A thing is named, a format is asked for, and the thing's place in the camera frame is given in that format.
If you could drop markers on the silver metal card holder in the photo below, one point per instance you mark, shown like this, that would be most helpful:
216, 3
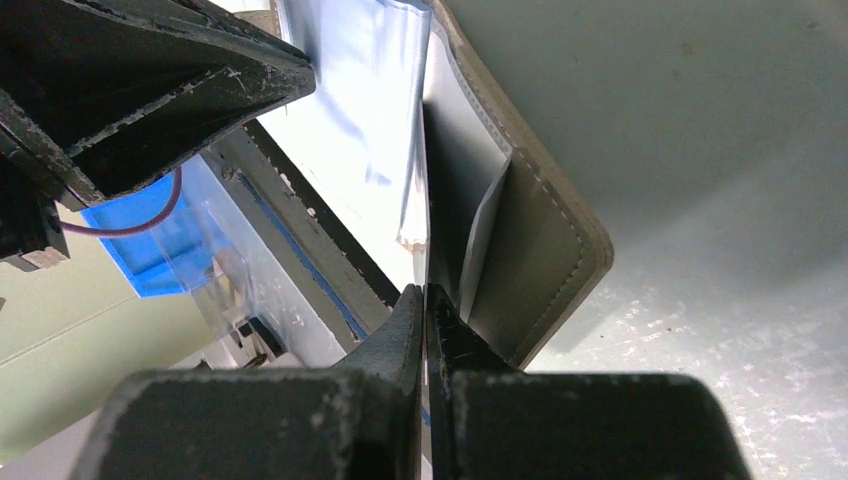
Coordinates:
409, 164

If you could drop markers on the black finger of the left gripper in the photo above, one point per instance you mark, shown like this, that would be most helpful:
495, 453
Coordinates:
100, 99

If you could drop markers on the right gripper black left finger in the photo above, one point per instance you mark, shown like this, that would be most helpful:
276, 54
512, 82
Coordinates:
357, 419

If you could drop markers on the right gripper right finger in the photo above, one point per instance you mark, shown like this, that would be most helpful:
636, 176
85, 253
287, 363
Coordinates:
490, 420

